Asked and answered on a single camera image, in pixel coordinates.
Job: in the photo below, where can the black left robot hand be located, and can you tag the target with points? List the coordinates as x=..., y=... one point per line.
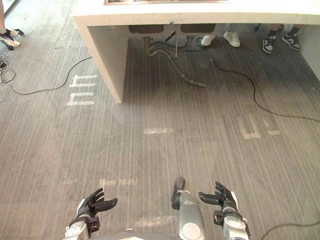
x=93, y=203

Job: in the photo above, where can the person in white-tan shoes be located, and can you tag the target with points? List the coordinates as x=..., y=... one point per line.
x=8, y=27

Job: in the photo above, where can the white kitchen island counter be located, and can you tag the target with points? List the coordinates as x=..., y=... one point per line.
x=160, y=30

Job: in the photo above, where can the dark robot foot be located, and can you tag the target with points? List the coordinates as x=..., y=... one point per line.
x=179, y=183

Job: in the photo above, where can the person in white shoes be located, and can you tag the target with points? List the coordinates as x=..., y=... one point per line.
x=221, y=37

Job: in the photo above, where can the person in black-white sneakers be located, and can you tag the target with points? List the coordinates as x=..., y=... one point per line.
x=281, y=38

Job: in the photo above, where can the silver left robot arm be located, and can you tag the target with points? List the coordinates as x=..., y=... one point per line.
x=80, y=227

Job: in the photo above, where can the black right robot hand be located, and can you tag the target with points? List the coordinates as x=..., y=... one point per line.
x=220, y=197

